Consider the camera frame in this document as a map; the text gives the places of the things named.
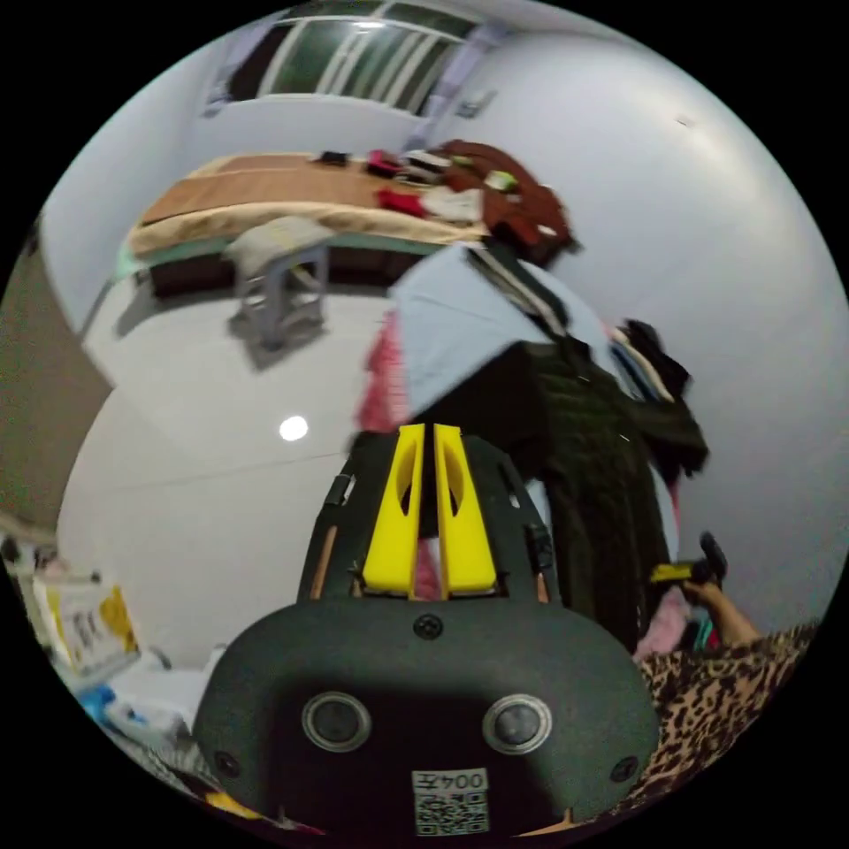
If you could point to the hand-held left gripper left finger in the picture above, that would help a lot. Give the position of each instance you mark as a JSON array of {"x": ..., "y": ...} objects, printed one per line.
[{"x": 394, "y": 530}]

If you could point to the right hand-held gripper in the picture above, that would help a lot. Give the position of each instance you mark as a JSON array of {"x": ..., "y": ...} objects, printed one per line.
[{"x": 711, "y": 557}]

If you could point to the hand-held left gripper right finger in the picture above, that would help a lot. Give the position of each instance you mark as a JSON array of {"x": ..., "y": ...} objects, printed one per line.
[{"x": 467, "y": 537}]

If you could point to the dark green jacket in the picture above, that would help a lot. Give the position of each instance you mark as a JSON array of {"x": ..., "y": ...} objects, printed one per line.
[{"x": 597, "y": 464}]

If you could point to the person's right forearm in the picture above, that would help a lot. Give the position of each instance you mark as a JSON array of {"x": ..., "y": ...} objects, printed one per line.
[{"x": 736, "y": 623}]

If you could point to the person's right hand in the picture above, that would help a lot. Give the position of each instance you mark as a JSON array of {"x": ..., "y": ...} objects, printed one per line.
[{"x": 704, "y": 592}]

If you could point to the person's body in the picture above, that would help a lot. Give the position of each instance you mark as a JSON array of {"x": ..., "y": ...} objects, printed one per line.
[{"x": 723, "y": 710}]

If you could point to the pile of clothes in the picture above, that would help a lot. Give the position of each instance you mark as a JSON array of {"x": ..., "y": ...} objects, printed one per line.
[
  {"x": 647, "y": 361},
  {"x": 517, "y": 192}
]

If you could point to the grey plastic stool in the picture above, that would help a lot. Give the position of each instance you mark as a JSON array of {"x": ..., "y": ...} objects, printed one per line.
[{"x": 282, "y": 312}]

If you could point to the black striped garment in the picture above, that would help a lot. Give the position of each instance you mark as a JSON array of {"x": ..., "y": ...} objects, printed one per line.
[{"x": 524, "y": 288}]

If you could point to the white and yellow carton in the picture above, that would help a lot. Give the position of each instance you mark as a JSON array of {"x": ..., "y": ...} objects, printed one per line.
[{"x": 89, "y": 627}]

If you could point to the bed with brown mat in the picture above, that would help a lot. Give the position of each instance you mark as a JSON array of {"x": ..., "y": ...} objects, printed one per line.
[{"x": 265, "y": 180}]

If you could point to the window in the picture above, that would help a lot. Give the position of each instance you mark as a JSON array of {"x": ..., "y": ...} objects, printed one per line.
[{"x": 371, "y": 56}]

